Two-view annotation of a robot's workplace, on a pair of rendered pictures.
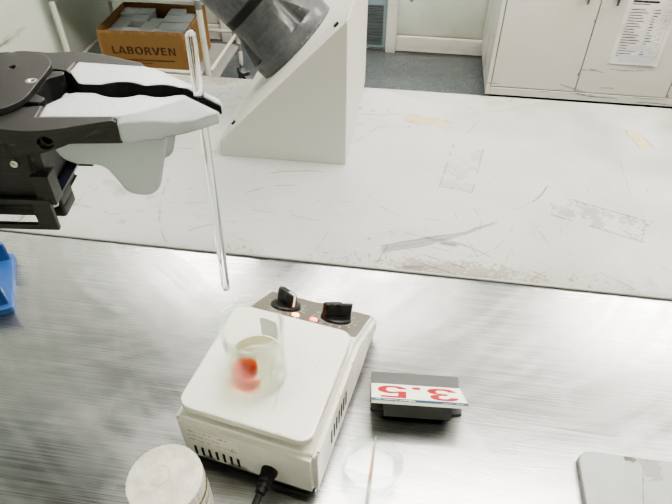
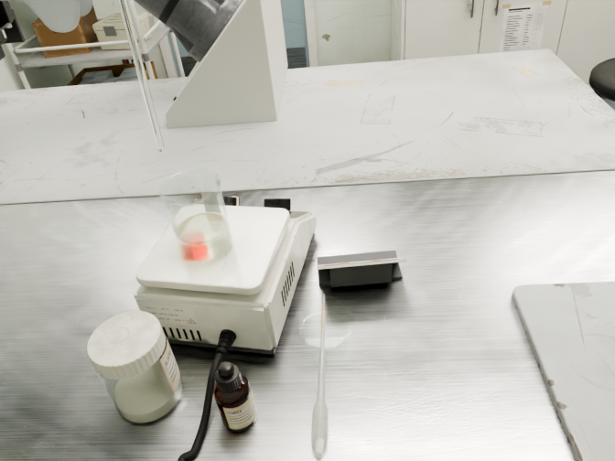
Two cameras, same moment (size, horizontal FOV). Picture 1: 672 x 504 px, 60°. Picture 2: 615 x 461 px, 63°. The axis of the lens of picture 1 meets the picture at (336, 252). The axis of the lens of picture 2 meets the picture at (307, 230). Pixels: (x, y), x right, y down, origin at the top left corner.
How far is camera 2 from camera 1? 0.15 m
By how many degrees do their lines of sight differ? 6
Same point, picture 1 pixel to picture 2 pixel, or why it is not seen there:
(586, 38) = (475, 46)
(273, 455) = (228, 314)
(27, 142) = not seen: outside the picture
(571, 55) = not seen: hidden behind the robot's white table
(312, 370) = (256, 238)
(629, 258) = (532, 149)
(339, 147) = (269, 104)
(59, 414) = (29, 330)
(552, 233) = (463, 141)
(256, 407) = (207, 271)
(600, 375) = (522, 231)
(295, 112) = (226, 77)
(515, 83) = not seen: hidden behind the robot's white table
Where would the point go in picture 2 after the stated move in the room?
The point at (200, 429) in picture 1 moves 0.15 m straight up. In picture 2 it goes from (157, 303) to (102, 156)
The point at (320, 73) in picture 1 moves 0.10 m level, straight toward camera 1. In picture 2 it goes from (242, 37) to (244, 57)
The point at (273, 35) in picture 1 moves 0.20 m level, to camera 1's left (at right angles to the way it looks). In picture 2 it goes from (199, 18) to (84, 33)
